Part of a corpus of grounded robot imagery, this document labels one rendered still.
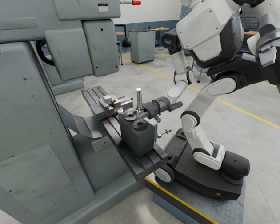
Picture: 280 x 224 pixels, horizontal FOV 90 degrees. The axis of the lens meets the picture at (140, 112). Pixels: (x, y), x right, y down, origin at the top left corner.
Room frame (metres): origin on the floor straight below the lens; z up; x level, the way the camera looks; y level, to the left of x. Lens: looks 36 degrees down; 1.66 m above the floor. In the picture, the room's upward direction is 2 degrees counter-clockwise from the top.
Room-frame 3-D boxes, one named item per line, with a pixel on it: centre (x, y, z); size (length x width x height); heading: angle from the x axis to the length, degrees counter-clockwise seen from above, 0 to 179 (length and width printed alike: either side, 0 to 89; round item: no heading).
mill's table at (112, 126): (1.01, 0.25, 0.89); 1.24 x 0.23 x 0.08; 32
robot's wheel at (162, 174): (0.68, -0.19, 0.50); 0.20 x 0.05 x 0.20; 54
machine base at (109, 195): (0.87, 0.47, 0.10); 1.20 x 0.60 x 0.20; 122
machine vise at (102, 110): (1.05, 0.25, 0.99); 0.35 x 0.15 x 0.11; 123
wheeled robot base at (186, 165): (0.75, -0.54, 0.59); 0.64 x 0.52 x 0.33; 54
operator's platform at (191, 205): (0.76, -0.54, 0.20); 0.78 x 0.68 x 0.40; 54
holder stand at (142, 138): (0.65, 0.03, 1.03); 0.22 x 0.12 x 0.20; 35
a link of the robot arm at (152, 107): (0.66, -0.08, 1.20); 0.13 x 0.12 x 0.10; 33
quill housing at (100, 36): (1.00, 0.26, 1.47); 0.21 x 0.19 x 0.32; 32
